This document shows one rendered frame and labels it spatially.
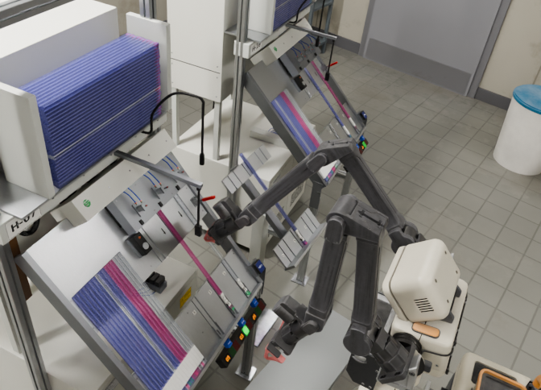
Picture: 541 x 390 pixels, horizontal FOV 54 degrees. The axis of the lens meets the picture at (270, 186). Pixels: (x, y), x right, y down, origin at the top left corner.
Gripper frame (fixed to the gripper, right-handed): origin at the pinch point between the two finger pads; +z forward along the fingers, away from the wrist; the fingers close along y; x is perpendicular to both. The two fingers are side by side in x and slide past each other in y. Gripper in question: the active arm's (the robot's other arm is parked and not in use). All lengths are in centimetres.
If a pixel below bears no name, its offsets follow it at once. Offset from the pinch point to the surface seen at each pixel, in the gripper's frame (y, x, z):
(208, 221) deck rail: -8.6, -3.1, 2.7
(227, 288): 6.0, 20.1, 3.4
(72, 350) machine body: 48, 0, 44
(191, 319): 27.7, 15.5, 3.1
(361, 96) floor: -331, 52, 83
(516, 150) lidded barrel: -279, 145, -25
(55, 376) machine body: 59, 1, 43
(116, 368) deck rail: 59, 5, 2
